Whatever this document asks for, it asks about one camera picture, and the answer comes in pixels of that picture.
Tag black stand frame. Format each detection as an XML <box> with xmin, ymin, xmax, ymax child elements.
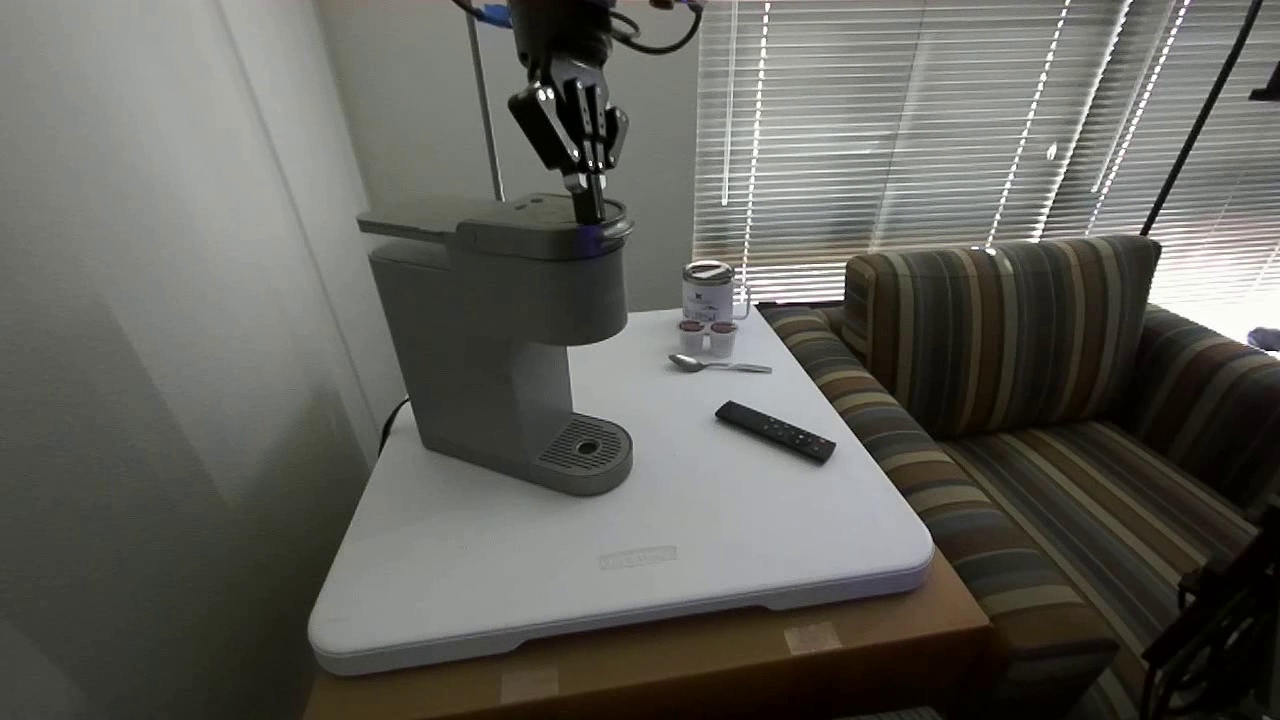
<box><xmin>1141</xmin><ymin>499</ymin><xmax>1280</xmax><ymax>720</ymax></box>

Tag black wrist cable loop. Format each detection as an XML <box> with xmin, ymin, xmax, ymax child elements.
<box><xmin>604</xmin><ymin>0</ymin><xmax>710</xmax><ymax>61</ymax></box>

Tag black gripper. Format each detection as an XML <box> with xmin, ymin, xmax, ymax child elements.
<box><xmin>503</xmin><ymin>0</ymin><xmax>632</xmax><ymax>228</ymax></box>

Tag white window blinds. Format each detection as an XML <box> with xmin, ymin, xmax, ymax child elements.
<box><xmin>691</xmin><ymin>0</ymin><xmax>1280</xmax><ymax>344</ymax></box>

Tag wooden side table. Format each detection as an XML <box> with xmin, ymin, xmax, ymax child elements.
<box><xmin>301</xmin><ymin>542</ymin><xmax>1002</xmax><ymax>720</ymax></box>

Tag striped sofa cushion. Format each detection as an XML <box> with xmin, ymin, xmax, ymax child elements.
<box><xmin>840</xmin><ymin>232</ymin><xmax>1163</xmax><ymax>444</ymax></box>

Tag striped sofa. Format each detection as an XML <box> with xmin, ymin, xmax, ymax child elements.
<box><xmin>758</xmin><ymin>295</ymin><xmax>1280</xmax><ymax>720</ymax></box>

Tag black remote control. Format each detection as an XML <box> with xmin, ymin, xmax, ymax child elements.
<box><xmin>713</xmin><ymin>395</ymin><xmax>840</xmax><ymax>468</ymax></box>

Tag grey coffee maker lid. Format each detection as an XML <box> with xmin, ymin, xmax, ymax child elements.
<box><xmin>451</xmin><ymin>193</ymin><xmax>632</xmax><ymax>268</ymax></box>

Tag grey pod coffee maker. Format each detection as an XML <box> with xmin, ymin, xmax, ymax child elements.
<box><xmin>357</xmin><ymin>193</ymin><xmax>640</xmax><ymax>499</ymax></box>

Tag thin metal pole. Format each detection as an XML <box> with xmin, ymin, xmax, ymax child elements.
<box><xmin>465</xmin><ymin>0</ymin><xmax>509</xmax><ymax>209</ymax></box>

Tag black hanging cable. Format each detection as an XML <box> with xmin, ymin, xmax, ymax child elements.
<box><xmin>1137</xmin><ymin>0</ymin><xmax>1266</xmax><ymax>238</ymax></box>

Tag metal spoon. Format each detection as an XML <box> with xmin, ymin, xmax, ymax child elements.
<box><xmin>665</xmin><ymin>346</ymin><xmax>775</xmax><ymax>381</ymax></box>

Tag white plastic table board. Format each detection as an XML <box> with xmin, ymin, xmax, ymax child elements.
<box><xmin>305</xmin><ymin>302</ymin><xmax>936</xmax><ymax>681</ymax></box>

